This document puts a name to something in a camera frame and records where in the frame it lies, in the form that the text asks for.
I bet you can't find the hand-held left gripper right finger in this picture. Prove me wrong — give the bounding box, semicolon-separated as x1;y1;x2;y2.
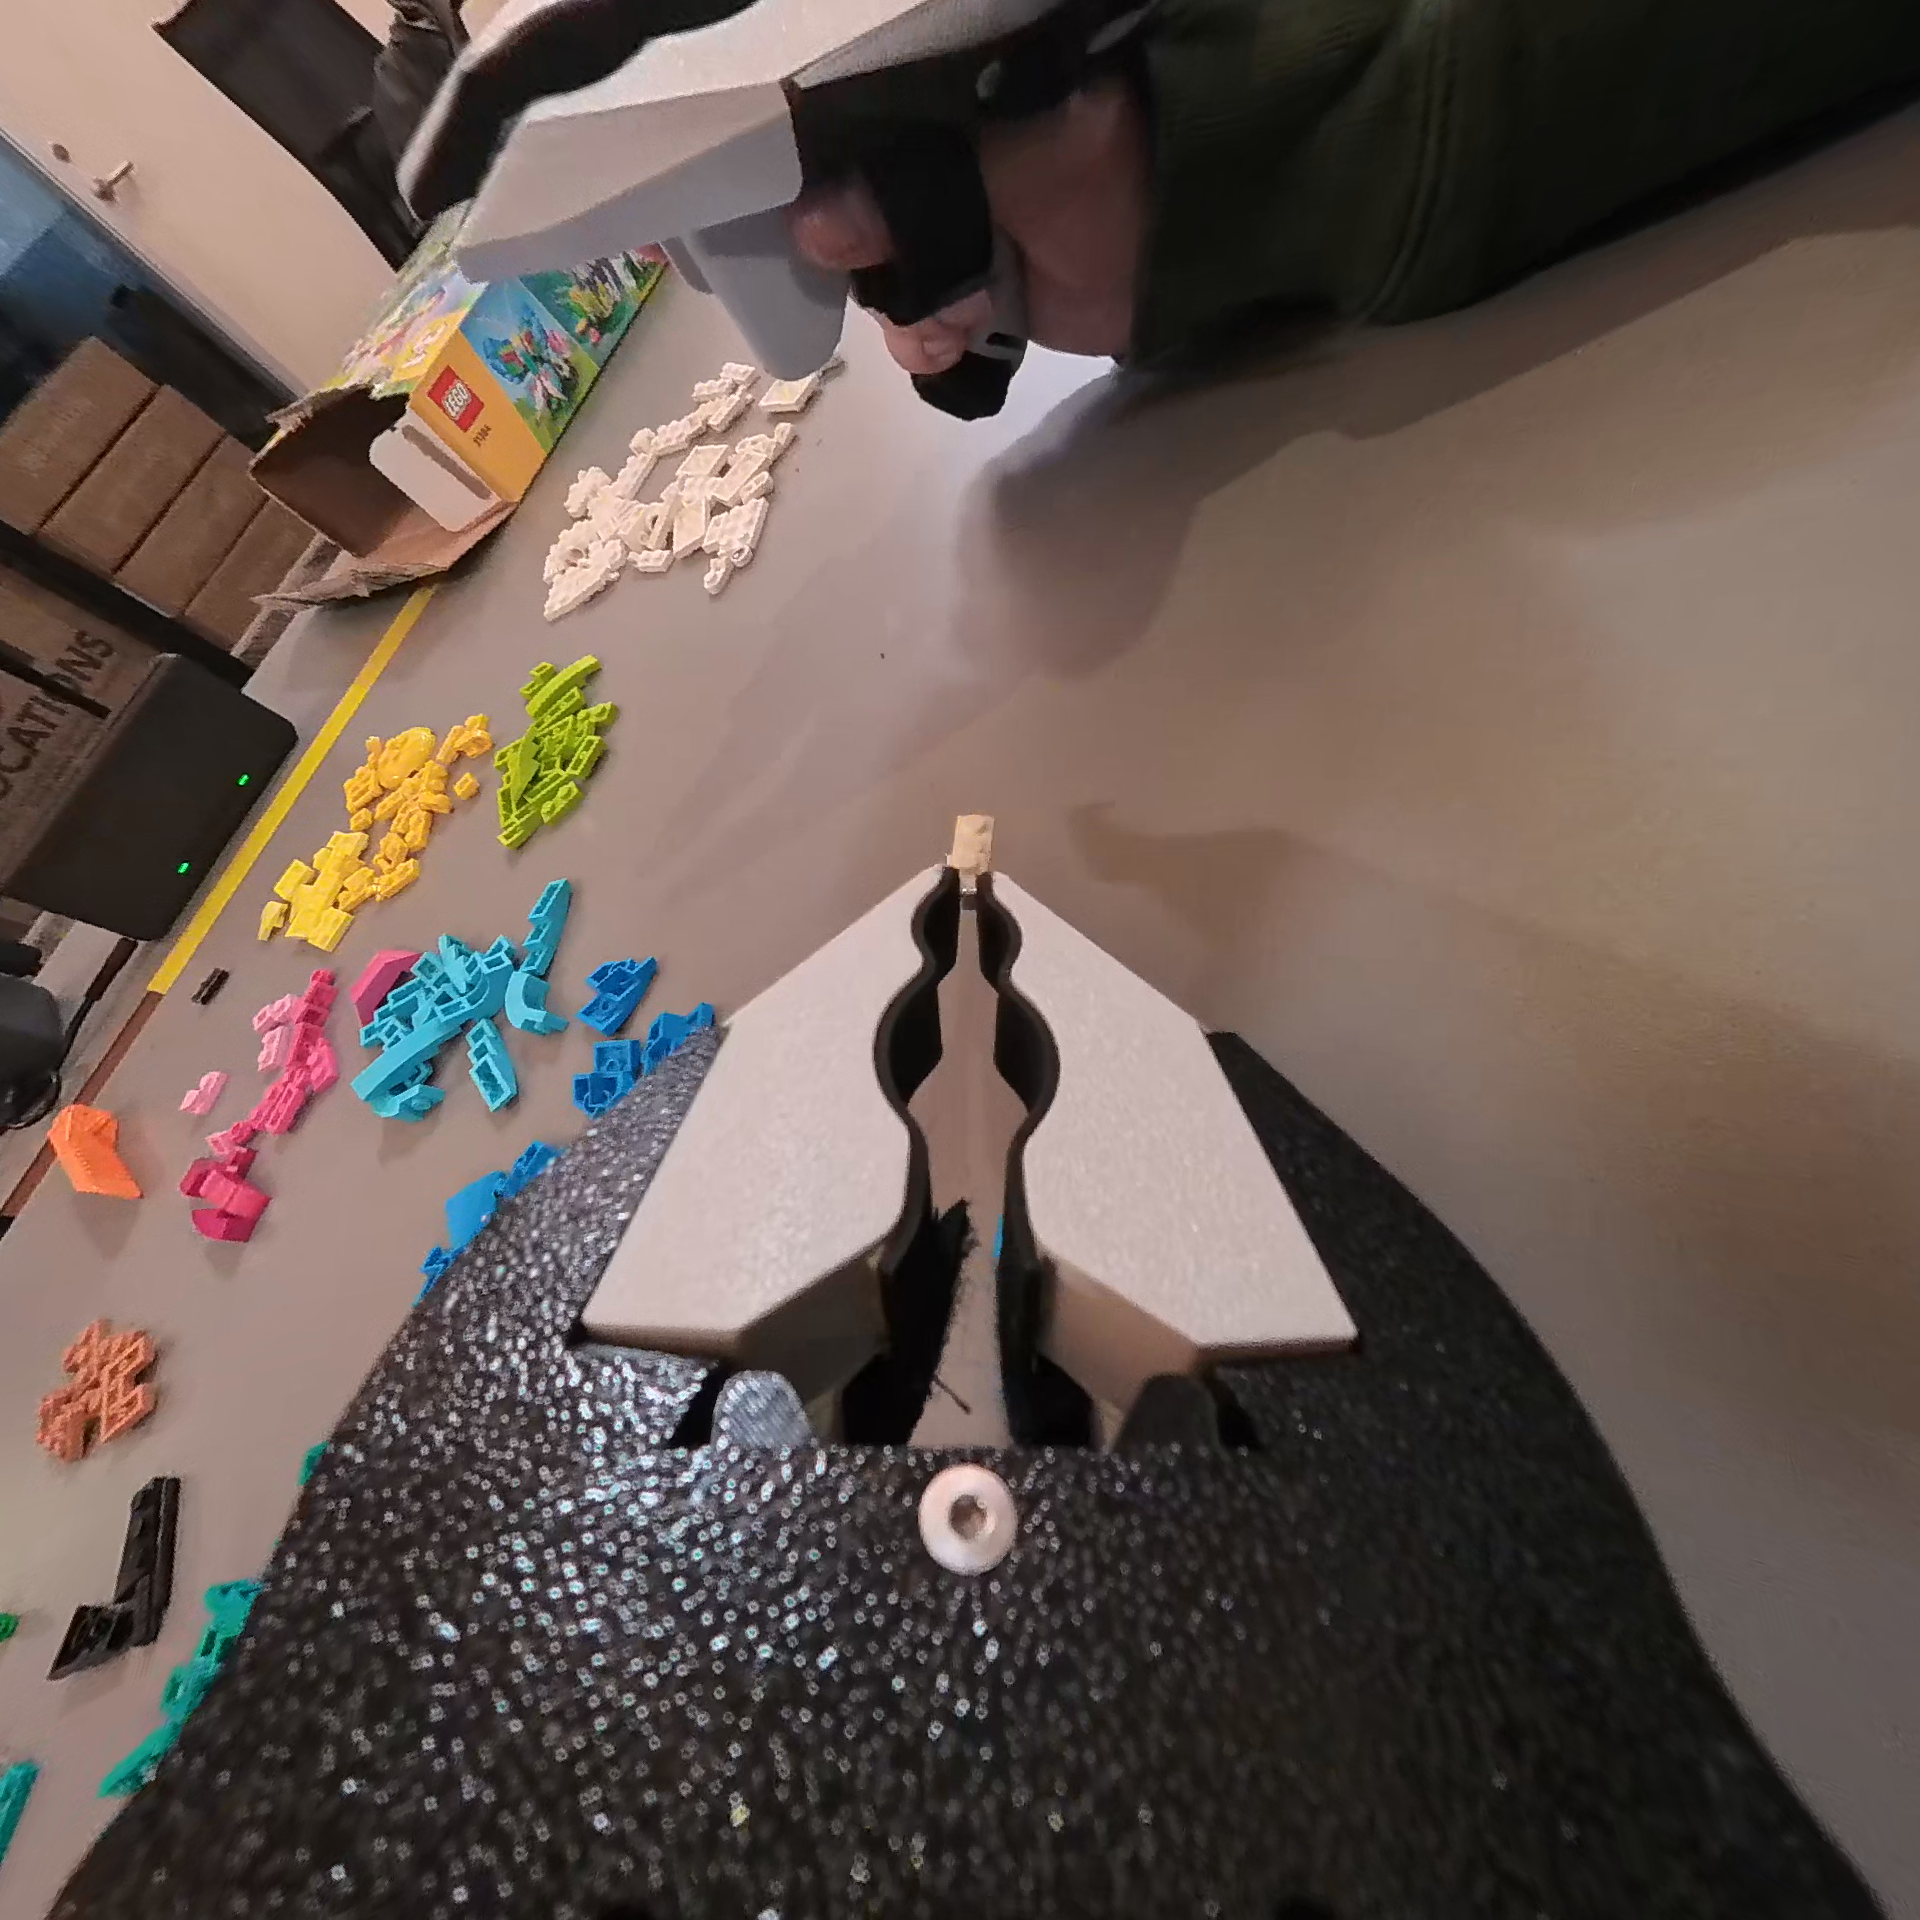
982;874;1360;1442

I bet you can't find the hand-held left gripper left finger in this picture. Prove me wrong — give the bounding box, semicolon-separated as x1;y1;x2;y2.
581;866;962;1430

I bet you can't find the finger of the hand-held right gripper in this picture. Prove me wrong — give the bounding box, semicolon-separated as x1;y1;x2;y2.
455;0;1113;284
398;0;752;221

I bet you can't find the person's right forearm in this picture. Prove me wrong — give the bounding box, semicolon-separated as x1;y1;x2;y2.
1122;0;1920;372

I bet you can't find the pile of blue lego pieces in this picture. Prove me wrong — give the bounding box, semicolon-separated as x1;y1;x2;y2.
415;950;721;1310

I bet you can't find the pile of white lego pieces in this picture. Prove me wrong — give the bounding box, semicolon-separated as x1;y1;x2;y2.
540;359;830;623

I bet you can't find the opened colourful lego box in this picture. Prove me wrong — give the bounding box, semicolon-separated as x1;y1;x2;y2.
247;202;671;607

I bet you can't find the pile of turquoise lego pieces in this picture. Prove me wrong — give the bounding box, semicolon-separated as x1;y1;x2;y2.
352;877;578;1122

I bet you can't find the pile of pink lego pieces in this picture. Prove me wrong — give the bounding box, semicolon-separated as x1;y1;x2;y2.
175;945;424;1247

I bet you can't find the pile of lime lego pieces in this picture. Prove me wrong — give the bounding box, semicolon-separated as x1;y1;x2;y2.
495;657;618;851

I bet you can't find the pile of yellow lego pieces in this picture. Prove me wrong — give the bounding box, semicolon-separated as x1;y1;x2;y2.
255;711;495;955

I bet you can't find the orange lego piece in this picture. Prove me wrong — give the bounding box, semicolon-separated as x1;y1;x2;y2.
46;1102;145;1202

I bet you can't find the pile of coral lego pieces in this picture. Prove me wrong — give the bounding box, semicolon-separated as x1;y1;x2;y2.
37;1319;159;1465

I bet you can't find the group of black lego pieces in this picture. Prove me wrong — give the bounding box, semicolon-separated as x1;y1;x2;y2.
46;1477;184;1682

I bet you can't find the pile of teal green lego pieces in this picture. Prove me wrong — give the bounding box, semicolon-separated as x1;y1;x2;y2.
0;1441;328;1863

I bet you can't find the person's right hand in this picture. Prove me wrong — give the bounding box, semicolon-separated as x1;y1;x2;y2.
790;66;1160;378

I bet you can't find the black office chair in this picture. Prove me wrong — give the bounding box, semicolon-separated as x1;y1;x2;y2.
150;0;471;271

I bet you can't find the row of brown cardboard boxes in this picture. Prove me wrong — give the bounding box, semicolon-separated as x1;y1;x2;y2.
0;337;337;657

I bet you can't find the yellow tape strip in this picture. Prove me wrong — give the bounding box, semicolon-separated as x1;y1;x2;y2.
145;582;441;994

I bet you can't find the black device with green lights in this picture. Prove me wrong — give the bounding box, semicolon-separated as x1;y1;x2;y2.
0;652;298;941

